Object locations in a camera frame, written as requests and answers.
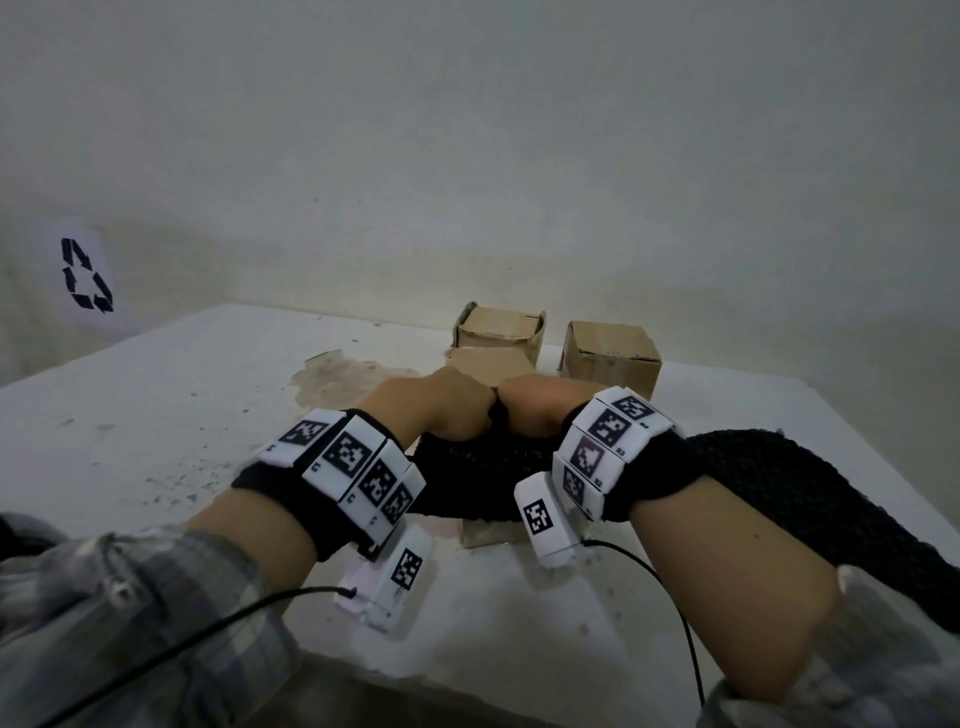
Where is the person's left hand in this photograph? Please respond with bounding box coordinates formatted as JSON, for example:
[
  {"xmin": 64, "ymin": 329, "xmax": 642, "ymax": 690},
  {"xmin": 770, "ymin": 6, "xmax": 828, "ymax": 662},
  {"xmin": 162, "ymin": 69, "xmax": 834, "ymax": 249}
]
[{"xmin": 359, "ymin": 367, "xmax": 497, "ymax": 456}]

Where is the person's right hand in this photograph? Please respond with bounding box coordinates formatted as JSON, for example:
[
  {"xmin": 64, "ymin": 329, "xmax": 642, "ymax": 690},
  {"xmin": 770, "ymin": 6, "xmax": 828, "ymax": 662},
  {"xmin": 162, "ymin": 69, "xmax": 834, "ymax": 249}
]
[{"xmin": 498, "ymin": 373, "xmax": 595, "ymax": 440}]

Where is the paper box with tall flap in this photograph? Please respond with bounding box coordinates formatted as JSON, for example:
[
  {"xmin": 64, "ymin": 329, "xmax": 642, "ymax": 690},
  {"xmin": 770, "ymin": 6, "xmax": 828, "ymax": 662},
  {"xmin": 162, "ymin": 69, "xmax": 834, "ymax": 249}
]
[{"xmin": 446, "ymin": 346, "xmax": 538, "ymax": 549}]

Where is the paper box with white lid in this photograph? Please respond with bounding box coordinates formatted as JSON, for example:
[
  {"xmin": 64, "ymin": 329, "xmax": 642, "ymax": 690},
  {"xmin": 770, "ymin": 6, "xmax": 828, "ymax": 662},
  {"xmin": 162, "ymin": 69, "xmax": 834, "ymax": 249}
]
[{"xmin": 558, "ymin": 320, "xmax": 664, "ymax": 403}]

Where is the black bubble wrap sheet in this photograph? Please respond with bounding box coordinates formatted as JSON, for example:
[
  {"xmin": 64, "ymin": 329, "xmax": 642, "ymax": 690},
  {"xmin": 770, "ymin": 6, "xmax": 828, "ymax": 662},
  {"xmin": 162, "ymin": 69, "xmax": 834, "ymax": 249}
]
[{"xmin": 408, "ymin": 427, "xmax": 560, "ymax": 521}]

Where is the paper box with notched rim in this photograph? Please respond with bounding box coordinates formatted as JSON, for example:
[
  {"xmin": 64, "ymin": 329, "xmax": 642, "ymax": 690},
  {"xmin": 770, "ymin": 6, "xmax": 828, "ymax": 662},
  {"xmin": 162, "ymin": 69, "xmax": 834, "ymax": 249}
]
[{"xmin": 452, "ymin": 302, "xmax": 547, "ymax": 369}]

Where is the pile of black bubble wrap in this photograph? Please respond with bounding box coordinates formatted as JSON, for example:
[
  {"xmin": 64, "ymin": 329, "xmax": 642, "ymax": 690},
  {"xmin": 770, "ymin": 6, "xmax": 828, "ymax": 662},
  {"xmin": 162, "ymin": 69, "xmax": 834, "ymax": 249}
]
[{"xmin": 686, "ymin": 428, "xmax": 960, "ymax": 635}]

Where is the person's left forearm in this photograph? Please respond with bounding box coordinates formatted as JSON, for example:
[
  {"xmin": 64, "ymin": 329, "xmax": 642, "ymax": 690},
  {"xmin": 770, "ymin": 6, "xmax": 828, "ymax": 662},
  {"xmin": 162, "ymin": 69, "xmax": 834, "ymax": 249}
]
[{"xmin": 0, "ymin": 487, "xmax": 320, "ymax": 728}]

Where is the person's right forearm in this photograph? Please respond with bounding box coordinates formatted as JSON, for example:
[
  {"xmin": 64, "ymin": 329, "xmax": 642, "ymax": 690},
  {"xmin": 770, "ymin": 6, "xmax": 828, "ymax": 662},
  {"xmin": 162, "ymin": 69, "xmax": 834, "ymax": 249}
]
[{"xmin": 629, "ymin": 472, "xmax": 960, "ymax": 728}]

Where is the left wrist marker band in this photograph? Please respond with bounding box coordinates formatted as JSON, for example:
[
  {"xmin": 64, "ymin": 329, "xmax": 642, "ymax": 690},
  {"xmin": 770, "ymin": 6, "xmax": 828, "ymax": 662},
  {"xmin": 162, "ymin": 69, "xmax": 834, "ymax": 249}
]
[{"xmin": 232, "ymin": 408, "xmax": 427, "ymax": 564}]

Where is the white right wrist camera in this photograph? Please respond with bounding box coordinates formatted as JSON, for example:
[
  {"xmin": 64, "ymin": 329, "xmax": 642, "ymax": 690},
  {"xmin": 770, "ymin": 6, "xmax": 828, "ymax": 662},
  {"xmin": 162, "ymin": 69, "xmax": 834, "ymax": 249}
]
[{"xmin": 513, "ymin": 472, "xmax": 590, "ymax": 569}]

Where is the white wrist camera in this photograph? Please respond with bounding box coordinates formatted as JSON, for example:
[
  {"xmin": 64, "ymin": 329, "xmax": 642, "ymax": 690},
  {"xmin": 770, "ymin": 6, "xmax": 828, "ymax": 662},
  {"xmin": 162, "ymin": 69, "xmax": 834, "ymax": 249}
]
[
  {"xmin": 513, "ymin": 472, "xmax": 590, "ymax": 569},
  {"xmin": 335, "ymin": 524, "xmax": 434, "ymax": 635}
]

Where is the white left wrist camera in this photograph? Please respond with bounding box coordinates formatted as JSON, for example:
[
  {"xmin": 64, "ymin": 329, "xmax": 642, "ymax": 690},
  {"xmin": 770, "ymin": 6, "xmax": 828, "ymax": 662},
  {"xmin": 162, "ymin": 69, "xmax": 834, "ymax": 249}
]
[{"xmin": 335, "ymin": 524, "xmax": 434, "ymax": 635}]

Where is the black right camera cable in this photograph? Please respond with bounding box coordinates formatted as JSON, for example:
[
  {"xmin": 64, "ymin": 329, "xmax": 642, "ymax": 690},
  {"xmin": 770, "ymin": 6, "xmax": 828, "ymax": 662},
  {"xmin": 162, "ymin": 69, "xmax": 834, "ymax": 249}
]
[{"xmin": 583, "ymin": 538, "xmax": 706, "ymax": 710}]

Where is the black camera cable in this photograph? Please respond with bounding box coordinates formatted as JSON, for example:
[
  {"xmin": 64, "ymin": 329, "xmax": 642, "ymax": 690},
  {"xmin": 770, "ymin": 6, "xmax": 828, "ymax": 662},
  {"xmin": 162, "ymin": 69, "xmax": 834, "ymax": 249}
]
[
  {"xmin": 37, "ymin": 584, "xmax": 358, "ymax": 728},
  {"xmin": 583, "ymin": 538, "xmax": 706, "ymax": 710}
]

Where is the black left camera cable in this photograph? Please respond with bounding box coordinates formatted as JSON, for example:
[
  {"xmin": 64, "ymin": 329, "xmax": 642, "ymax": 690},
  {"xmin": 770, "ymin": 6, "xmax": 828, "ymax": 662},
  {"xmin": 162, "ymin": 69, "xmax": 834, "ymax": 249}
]
[{"xmin": 37, "ymin": 584, "xmax": 358, "ymax": 728}]

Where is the black and white wall marker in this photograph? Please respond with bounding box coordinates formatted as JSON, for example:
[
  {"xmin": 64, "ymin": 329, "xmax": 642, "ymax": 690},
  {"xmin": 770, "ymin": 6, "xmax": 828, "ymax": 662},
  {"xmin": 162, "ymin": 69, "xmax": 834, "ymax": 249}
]
[{"xmin": 59, "ymin": 237, "xmax": 115, "ymax": 314}]

